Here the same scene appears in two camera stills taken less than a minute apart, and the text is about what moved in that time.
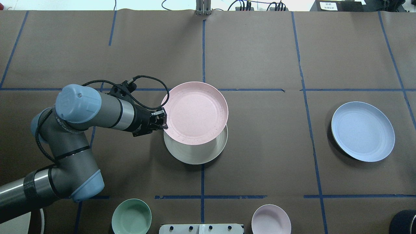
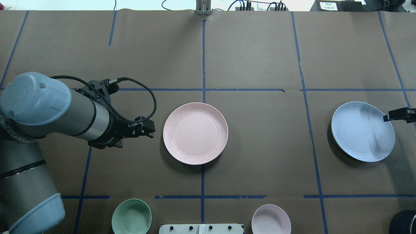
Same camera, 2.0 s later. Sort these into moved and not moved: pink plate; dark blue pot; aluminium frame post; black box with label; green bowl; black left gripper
Moved: pink plate; black left gripper
Not moved: dark blue pot; black box with label; green bowl; aluminium frame post
